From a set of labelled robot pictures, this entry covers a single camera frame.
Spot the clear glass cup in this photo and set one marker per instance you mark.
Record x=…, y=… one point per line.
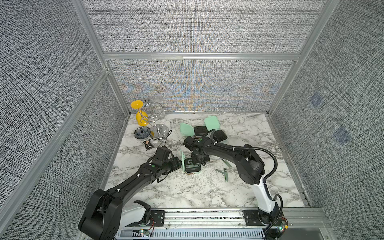
x=159, y=110

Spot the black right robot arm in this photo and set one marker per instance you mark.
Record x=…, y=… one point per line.
x=250, y=167

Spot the green nail kit case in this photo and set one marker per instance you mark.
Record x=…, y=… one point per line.
x=193, y=131
x=214, y=127
x=188, y=166

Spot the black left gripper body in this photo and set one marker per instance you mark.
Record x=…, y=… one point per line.
x=170, y=165

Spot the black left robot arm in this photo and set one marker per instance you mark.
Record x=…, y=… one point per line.
x=126, y=192

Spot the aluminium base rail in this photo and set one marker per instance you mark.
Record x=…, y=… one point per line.
x=208, y=224

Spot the black snack packet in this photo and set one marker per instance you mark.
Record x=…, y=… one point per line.
x=148, y=144

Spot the chrome cup holder stand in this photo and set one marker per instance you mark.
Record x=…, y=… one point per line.
x=159, y=131

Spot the large clipper lower table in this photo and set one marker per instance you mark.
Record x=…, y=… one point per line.
x=226, y=175

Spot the yellow cup on stand top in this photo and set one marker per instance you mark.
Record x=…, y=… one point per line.
x=138, y=104

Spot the green nail kit case front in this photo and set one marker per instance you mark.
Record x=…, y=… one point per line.
x=188, y=166

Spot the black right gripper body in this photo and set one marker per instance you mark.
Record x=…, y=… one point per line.
x=196, y=160

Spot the yellow plastic cup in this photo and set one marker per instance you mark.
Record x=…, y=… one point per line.
x=142, y=118

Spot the black white patterned bowl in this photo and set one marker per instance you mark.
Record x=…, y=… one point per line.
x=142, y=133

